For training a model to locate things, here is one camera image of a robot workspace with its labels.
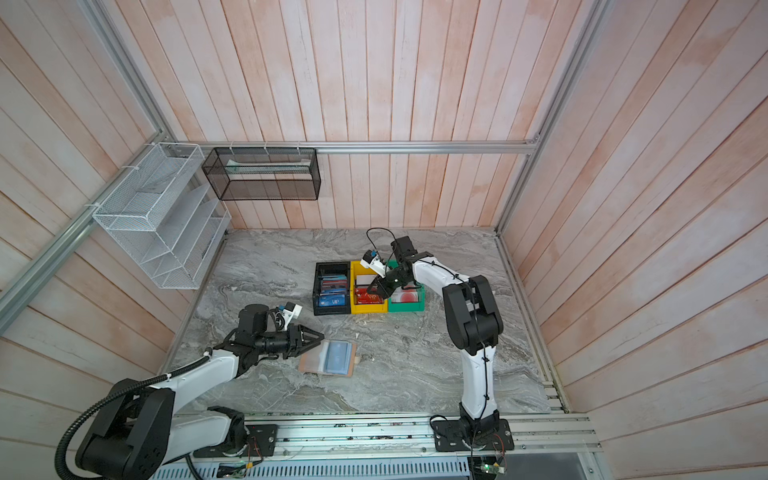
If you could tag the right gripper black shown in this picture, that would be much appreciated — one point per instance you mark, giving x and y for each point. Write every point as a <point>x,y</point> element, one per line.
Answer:
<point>383,289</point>

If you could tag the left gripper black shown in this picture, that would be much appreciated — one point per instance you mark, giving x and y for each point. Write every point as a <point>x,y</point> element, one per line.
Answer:
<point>296,343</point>

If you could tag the red VIP card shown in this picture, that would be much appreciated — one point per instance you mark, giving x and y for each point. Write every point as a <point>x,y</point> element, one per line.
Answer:
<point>363,297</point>

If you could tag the tan leather card holder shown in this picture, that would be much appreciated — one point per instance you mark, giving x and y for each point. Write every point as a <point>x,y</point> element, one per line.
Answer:
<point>330,358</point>

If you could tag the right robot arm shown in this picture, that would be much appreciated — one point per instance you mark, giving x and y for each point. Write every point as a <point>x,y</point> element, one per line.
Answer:
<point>474,324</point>

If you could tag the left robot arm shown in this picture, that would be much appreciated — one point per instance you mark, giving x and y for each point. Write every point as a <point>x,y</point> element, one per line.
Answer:
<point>137,428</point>

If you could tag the clear cards with red circles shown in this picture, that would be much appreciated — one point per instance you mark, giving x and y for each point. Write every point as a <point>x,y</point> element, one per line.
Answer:
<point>406,295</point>

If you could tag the green plastic bin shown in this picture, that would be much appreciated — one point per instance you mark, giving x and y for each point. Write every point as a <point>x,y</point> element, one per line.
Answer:
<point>410,307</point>

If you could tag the yellow plastic bin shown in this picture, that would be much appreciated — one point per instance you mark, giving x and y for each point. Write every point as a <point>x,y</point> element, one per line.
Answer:
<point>363,277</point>

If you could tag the black plastic bin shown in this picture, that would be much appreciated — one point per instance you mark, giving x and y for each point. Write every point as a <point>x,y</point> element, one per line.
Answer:
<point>329,268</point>

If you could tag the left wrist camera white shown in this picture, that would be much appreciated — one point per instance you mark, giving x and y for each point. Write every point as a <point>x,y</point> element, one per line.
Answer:
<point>290,311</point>

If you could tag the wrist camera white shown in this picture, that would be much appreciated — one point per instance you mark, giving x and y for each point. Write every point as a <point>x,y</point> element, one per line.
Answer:
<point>372,260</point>
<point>290,311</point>

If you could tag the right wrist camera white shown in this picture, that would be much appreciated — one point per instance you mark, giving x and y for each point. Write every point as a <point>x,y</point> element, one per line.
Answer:
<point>372,260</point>

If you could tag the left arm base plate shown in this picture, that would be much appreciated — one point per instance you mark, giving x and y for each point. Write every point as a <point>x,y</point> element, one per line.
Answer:
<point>242,440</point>

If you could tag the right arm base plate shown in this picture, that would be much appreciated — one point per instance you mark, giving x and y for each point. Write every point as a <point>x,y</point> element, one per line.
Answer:
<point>457,436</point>

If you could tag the black wire mesh basket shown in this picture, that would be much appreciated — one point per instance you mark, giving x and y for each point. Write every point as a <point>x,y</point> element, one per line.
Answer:
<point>263,173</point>

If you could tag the white wire mesh shelf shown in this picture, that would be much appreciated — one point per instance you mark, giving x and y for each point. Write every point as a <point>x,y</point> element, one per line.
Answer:
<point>165,221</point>

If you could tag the aluminium front rail frame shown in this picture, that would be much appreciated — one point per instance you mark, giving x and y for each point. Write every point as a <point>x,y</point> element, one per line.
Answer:
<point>399,446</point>

